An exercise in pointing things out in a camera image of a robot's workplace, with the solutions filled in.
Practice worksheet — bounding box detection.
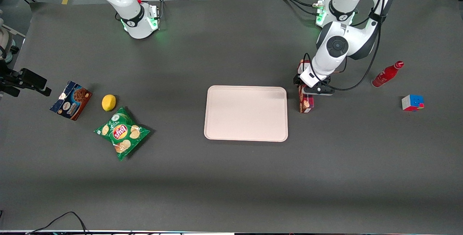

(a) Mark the red drink bottle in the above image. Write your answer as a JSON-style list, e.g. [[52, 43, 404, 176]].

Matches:
[[371, 61, 404, 88]]

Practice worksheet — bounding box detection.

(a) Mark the yellow lemon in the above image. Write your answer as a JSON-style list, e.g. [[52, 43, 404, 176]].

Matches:
[[102, 95, 116, 112]]

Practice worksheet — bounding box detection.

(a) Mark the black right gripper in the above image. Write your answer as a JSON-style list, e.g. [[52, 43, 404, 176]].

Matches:
[[0, 59, 52, 98]]

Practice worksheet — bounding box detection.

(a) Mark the blue chocolate cookie box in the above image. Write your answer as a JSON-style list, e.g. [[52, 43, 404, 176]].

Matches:
[[50, 81, 92, 121]]

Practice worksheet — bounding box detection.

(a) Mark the white rectangular plastic tray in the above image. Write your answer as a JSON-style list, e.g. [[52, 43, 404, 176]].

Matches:
[[204, 85, 289, 142]]

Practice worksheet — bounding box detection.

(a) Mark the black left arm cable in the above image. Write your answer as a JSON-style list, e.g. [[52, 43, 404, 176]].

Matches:
[[303, 0, 390, 92]]

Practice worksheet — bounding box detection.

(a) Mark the colourful puzzle cube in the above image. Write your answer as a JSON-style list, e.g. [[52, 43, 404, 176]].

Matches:
[[402, 95, 425, 112]]

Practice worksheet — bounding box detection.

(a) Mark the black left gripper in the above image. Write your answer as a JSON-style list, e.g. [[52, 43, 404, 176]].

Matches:
[[293, 75, 335, 96]]

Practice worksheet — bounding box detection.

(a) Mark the red tartan shortbread cookie box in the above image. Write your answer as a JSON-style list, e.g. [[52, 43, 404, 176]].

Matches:
[[298, 60, 315, 114]]

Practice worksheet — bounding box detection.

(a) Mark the green Lays chips bag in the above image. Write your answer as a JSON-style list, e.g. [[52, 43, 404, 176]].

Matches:
[[94, 107, 150, 161]]

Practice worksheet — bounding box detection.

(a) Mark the thin black cable loop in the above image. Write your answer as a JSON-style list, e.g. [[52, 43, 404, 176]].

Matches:
[[25, 211, 89, 235]]

